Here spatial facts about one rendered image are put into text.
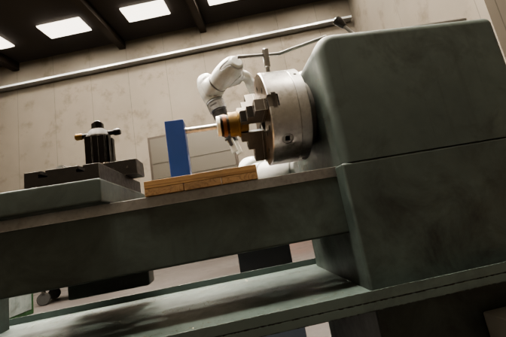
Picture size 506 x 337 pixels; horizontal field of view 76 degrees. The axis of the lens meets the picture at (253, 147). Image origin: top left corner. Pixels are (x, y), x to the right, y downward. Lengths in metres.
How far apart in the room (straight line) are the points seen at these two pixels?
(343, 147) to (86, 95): 10.65
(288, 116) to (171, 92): 9.27
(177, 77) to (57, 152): 4.21
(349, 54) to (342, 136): 0.25
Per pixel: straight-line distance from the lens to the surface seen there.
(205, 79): 1.63
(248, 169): 0.88
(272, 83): 1.00
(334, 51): 1.01
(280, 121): 0.96
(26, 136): 12.01
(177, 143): 1.04
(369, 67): 1.02
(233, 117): 1.06
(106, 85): 11.09
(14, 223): 1.02
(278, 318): 0.78
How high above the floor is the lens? 0.77
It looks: 12 degrees up
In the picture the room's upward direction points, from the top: 10 degrees counter-clockwise
